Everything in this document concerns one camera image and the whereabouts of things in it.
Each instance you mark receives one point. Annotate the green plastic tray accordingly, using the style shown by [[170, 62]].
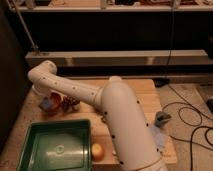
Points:
[[57, 146]]

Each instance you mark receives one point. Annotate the dark grape bunch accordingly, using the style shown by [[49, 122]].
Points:
[[70, 104]]

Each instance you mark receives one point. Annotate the white shelf beam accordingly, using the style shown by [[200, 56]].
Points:
[[121, 58]]

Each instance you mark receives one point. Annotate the yellow apple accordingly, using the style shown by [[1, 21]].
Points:
[[97, 152]]

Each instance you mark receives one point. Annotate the white cup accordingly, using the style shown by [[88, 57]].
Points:
[[115, 79]]

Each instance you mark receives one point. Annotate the metal pole stand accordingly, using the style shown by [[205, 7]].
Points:
[[34, 47]]

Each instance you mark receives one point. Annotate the red bowl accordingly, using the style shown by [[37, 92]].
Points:
[[55, 100]]

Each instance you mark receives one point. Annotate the light blue cloth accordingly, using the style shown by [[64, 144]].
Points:
[[159, 137]]

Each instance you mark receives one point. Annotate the grey blue toy figure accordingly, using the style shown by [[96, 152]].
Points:
[[161, 119]]

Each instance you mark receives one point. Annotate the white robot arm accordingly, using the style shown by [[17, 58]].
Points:
[[130, 131]]

